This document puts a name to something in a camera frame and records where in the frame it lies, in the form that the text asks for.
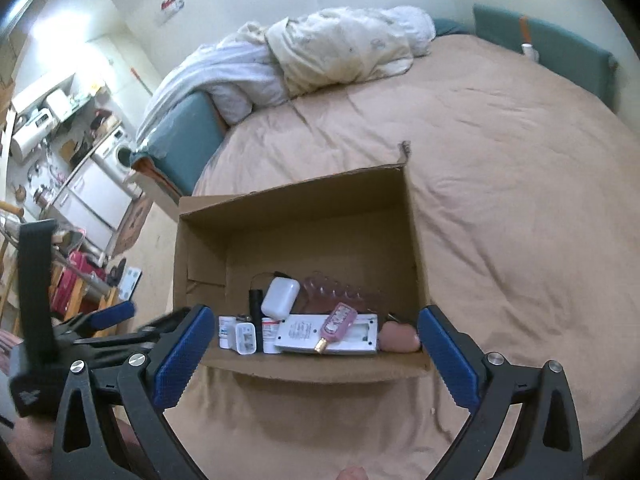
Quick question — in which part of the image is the white power adapter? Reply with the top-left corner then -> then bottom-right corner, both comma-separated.
229,322 -> 257,356

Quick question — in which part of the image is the black flashlight with lanyard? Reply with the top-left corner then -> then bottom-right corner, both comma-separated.
248,271 -> 291,353

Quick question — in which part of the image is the pink small bottle gold cap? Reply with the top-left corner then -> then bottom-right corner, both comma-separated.
314,302 -> 358,353

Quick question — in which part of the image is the white earbuds case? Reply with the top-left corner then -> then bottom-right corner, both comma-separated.
260,276 -> 300,322

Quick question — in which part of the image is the white remote control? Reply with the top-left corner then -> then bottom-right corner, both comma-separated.
274,314 -> 378,356

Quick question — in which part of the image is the pink toe separator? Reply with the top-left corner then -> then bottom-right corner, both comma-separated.
292,271 -> 390,316

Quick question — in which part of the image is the wooden chair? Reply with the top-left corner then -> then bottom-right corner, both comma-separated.
1,200 -> 118,337

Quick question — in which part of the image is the white bathroom scale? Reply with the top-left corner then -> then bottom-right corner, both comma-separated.
118,266 -> 142,301

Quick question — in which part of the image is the pink rounded toy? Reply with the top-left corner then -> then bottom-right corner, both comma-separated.
378,321 -> 421,354

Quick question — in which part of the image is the white bottle blue label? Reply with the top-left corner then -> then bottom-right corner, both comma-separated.
218,315 -> 236,350

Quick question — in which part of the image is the white bottle red label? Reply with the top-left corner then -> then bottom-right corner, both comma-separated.
262,318 -> 282,354

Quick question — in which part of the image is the white cabinet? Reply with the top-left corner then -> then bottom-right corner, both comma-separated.
47,157 -> 131,252

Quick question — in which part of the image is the cardboard box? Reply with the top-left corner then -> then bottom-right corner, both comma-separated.
171,140 -> 434,385

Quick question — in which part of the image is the washing machine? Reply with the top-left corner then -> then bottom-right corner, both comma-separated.
91,127 -> 134,186

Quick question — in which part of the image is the beige bed blanket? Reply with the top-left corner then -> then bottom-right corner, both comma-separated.
168,35 -> 639,479

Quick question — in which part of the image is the teal side cushion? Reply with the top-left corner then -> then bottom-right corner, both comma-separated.
129,92 -> 227,196

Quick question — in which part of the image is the white crumpled duvet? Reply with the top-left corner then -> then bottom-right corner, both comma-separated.
136,6 -> 436,143

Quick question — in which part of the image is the teal headboard cushion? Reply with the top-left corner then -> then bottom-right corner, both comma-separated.
473,3 -> 618,108

